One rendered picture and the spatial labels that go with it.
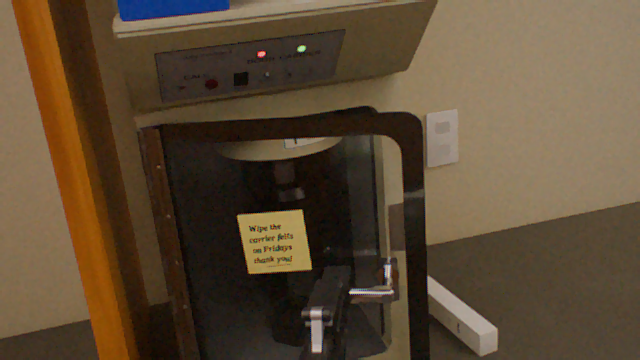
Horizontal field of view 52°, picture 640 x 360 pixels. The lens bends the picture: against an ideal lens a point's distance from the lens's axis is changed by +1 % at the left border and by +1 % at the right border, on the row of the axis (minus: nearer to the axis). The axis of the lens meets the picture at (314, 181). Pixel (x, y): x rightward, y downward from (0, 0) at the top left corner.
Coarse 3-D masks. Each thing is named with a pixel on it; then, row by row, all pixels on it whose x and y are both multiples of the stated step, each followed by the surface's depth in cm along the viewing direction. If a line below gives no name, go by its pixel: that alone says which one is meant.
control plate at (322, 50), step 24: (192, 48) 62; (216, 48) 63; (240, 48) 64; (264, 48) 65; (288, 48) 66; (312, 48) 67; (336, 48) 68; (168, 72) 64; (192, 72) 65; (216, 72) 66; (240, 72) 67; (264, 72) 68; (312, 72) 71; (168, 96) 68; (192, 96) 69
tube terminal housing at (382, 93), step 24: (240, 0) 71; (240, 96) 74; (264, 96) 75; (288, 96) 76; (312, 96) 76; (336, 96) 77; (360, 96) 78; (384, 96) 79; (144, 120) 72; (168, 120) 73; (192, 120) 73
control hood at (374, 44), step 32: (256, 0) 68; (288, 0) 65; (320, 0) 62; (352, 0) 62; (384, 0) 63; (416, 0) 64; (128, 32) 58; (160, 32) 59; (192, 32) 60; (224, 32) 61; (256, 32) 62; (288, 32) 63; (352, 32) 66; (384, 32) 68; (416, 32) 69; (128, 64) 62; (352, 64) 71; (384, 64) 73; (128, 96) 67; (160, 96) 68; (224, 96) 71
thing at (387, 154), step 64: (192, 128) 70; (256, 128) 69; (320, 128) 68; (384, 128) 67; (192, 192) 73; (256, 192) 72; (320, 192) 71; (384, 192) 70; (192, 256) 76; (320, 256) 74; (384, 256) 73; (256, 320) 78; (384, 320) 76
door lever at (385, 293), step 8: (384, 272) 73; (392, 272) 73; (384, 280) 71; (392, 280) 72; (352, 288) 70; (360, 288) 70; (368, 288) 70; (376, 288) 69; (384, 288) 69; (392, 288) 69; (352, 296) 69; (360, 296) 69; (368, 296) 69; (376, 296) 69; (384, 296) 69; (392, 296) 69
